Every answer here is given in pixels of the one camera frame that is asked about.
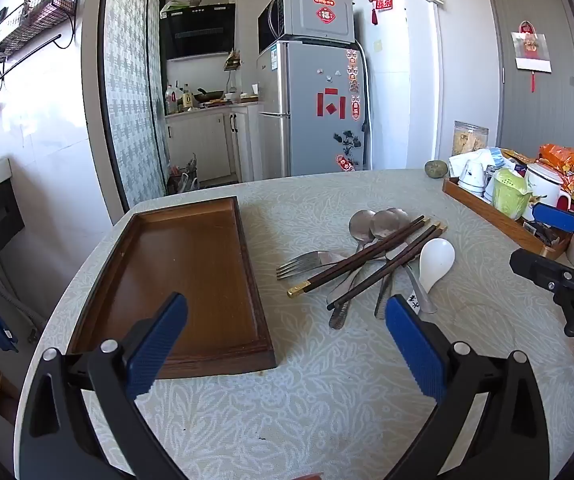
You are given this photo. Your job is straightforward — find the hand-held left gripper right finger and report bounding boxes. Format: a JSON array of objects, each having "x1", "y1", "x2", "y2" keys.
[{"x1": 384, "y1": 294, "x2": 552, "y2": 480}]

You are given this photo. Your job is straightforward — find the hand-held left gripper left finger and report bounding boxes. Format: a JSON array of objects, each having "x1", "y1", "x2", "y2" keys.
[{"x1": 17, "y1": 291, "x2": 190, "y2": 480}]

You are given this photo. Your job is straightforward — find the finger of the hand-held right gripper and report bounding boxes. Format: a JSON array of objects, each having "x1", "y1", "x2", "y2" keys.
[
  {"x1": 533, "y1": 203, "x2": 574, "y2": 261},
  {"x1": 510, "y1": 249, "x2": 574, "y2": 293}
]

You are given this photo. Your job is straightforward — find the metal cake server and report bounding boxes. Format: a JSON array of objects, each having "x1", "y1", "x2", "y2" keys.
[{"x1": 387, "y1": 247, "x2": 438, "y2": 315}]

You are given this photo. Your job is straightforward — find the dark wooden chopstick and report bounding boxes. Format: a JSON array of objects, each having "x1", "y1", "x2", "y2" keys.
[
  {"x1": 292, "y1": 217, "x2": 426, "y2": 297},
  {"x1": 327, "y1": 222, "x2": 442, "y2": 308},
  {"x1": 329, "y1": 226, "x2": 448, "y2": 311},
  {"x1": 288, "y1": 215, "x2": 424, "y2": 295}
]

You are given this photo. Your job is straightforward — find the white ceramic spoon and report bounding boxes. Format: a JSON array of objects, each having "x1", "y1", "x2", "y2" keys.
[{"x1": 407, "y1": 238, "x2": 456, "y2": 313}]

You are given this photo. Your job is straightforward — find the dark brown wooden tray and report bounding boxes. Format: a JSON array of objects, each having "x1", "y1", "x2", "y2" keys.
[{"x1": 67, "y1": 195, "x2": 278, "y2": 380}]

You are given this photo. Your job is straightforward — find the white enamel mug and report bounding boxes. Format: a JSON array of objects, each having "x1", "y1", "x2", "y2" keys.
[{"x1": 523, "y1": 162, "x2": 572, "y2": 221}]

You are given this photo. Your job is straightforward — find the green plastic cup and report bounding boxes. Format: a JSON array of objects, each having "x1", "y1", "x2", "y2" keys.
[{"x1": 492, "y1": 167, "x2": 532, "y2": 221}]

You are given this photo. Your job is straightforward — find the orange snack packet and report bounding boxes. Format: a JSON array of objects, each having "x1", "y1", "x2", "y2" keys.
[{"x1": 538, "y1": 143, "x2": 574, "y2": 193}]

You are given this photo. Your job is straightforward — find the light wooden tray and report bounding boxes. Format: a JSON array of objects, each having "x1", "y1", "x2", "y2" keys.
[{"x1": 442, "y1": 177, "x2": 574, "y2": 261}]

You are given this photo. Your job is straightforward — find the stack of white cups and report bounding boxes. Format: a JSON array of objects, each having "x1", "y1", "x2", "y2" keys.
[{"x1": 458, "y1": 160, "x2": 488, "y2": 196}]

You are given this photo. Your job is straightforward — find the clear plastic snack jar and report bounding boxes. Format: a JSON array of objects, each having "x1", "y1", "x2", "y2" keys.
[{"x1": 452, "y1": 121, "x2": 489, "y2": 157}]

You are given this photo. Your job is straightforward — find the bag on kitchen floor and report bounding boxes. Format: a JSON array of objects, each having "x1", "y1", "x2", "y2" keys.
[{"x1": 167, "y1": 157, "x2": 200, "y2": 193}]

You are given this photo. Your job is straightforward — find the white kitchen cabinet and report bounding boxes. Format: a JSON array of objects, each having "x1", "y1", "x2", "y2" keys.
[{"x1": 165, "y1": 105, "x2": 262, "y2": 183}]

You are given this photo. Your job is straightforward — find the silver refrigerator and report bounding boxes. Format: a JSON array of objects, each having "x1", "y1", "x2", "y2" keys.
[{"x1": 257, "y1": 39, "x2": 372, "y2": 181}]

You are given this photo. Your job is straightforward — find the patterned sliding door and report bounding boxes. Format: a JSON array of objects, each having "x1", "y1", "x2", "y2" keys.
[{"x1": 98, "y1": 0, "x2": 170, "y2": 211}]

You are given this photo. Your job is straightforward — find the grey microwave oven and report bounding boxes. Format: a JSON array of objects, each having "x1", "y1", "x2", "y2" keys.
[{"x1": 258, "y1": 0, "x2": 356, "y2": 53}]

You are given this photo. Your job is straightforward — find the black range hood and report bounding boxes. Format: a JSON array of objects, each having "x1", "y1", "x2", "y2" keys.
[{"x1": 159, "y1": 2, "x2": 236, "y2": 61}]

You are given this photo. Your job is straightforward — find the wall calendar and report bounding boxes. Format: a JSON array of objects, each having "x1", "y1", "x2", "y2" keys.
[{"x1": 512, "y1": 21, "x2": 552, "y2": 93}]

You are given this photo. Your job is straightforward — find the black wire wall rack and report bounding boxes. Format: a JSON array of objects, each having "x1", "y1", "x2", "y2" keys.
[{"x1": 0, "y1": 0, "x2": 82, "y2": 66}]

